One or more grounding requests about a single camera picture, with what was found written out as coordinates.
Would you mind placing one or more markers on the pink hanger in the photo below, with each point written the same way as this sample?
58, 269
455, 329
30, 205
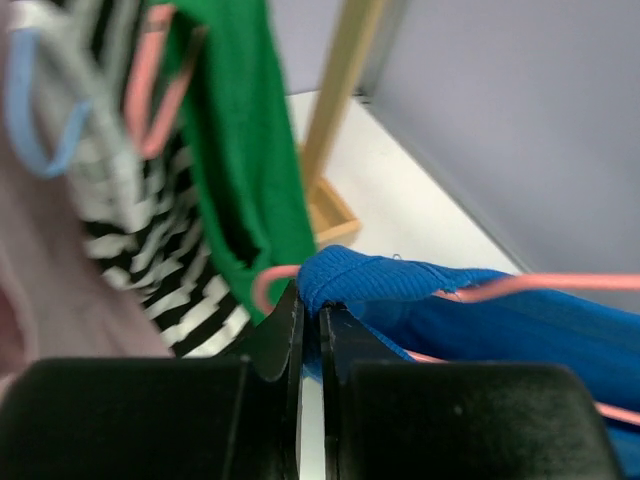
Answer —
150, 132
497, 288

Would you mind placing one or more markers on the mauve pink tank top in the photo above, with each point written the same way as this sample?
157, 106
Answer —
54, 300

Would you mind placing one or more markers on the wooden clothes rack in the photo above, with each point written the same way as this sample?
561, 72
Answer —
333, 221

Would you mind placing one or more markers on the black white striped tank top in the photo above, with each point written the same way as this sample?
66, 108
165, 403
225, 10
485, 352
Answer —
140, 218

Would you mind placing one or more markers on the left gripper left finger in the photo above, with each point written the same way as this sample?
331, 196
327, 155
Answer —
233, 416

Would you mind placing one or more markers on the light blue wire hanger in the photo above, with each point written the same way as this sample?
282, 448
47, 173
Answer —
19, 116

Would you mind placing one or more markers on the green tank top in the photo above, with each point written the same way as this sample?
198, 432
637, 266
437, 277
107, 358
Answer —
235, 122

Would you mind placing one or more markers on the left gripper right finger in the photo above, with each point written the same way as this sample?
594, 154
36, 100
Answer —
387, 418

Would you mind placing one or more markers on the blue tank top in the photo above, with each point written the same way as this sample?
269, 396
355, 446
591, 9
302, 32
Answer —
396, 300

